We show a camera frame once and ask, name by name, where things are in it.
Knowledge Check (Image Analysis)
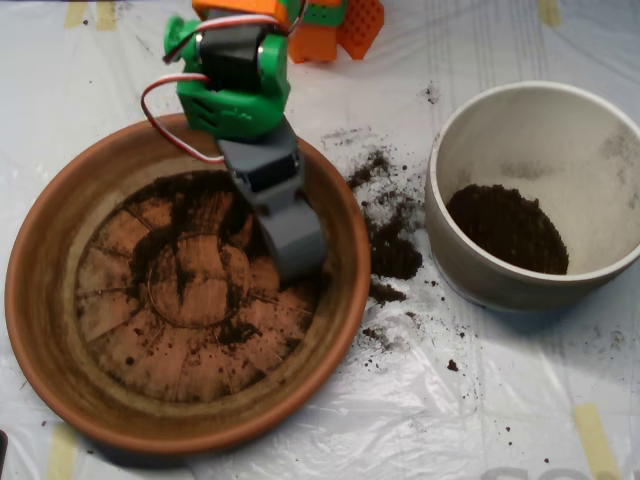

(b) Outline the white ceramic pot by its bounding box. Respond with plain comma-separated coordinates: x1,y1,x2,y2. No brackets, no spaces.
424,80,640,314

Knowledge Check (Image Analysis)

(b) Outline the clear plastic sheet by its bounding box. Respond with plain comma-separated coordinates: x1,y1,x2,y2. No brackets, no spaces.
0,0,640,480

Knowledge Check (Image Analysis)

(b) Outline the terracotta plant pot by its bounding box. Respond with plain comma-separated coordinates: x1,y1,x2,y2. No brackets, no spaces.
4,110,372,456

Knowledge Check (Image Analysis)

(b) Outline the beige masking tape strip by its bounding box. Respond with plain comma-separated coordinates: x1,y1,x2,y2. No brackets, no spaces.
46,423,80,480
573,403,623,480
538,0,562,27
96,1,118,32
64,2,87,30

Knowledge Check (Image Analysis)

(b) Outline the dark soil heap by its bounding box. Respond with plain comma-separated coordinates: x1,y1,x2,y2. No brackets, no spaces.
117,169,321,346

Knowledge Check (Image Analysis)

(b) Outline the dark soil layer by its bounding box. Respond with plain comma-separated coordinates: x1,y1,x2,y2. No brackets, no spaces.
446,184,570,276

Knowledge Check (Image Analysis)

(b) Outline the spilled dark soil patch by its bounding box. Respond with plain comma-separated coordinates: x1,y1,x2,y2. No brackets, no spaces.
347,147,426,309

